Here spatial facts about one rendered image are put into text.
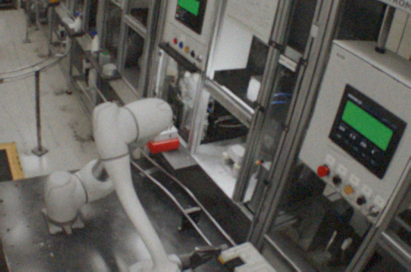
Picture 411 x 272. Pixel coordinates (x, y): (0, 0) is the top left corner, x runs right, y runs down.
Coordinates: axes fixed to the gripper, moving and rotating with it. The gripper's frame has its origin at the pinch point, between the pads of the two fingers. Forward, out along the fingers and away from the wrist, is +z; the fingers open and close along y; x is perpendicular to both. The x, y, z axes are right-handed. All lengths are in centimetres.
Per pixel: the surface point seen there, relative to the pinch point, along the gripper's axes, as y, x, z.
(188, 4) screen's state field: 77, 81, 17
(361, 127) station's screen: 73, -28, 17
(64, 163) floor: -88, 188, -15
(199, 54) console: 56, 67, 19
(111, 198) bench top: -20, 65, -21
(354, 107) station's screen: 78, -23, 17
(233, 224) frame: -29, 33, 37
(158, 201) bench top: -20, 56, 2
